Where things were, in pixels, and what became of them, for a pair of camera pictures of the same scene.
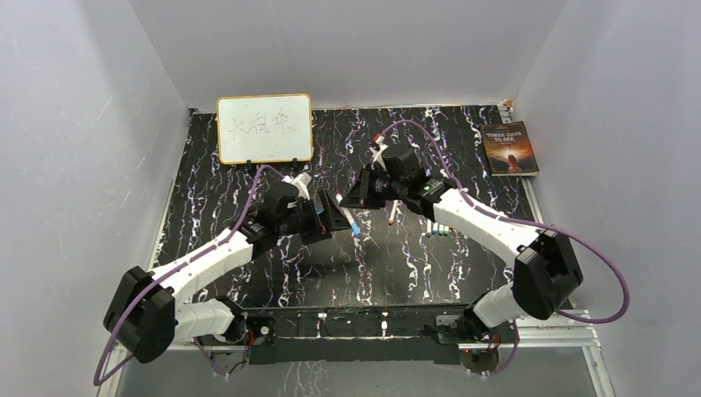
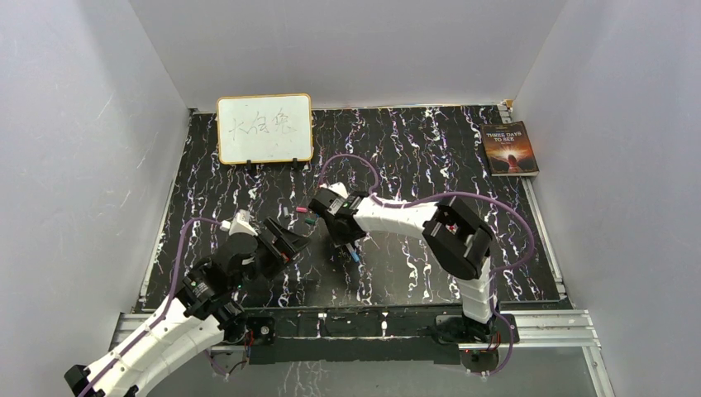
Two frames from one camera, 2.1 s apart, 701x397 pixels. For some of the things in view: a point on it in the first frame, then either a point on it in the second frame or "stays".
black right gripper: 360,194 → 341,239
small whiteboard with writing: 262,129 stays
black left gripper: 317,231 → 288,244
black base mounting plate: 405,333 stays
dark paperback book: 508,149 stays
